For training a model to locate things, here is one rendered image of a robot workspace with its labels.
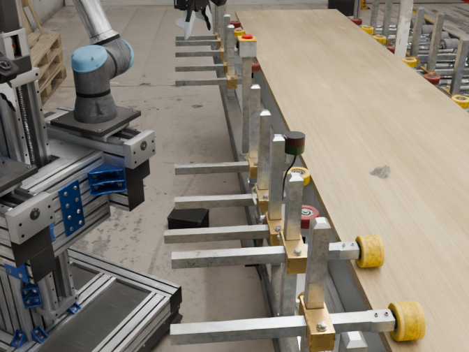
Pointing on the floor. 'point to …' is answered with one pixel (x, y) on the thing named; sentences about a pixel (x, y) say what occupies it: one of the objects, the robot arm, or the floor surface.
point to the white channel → (403, 28)
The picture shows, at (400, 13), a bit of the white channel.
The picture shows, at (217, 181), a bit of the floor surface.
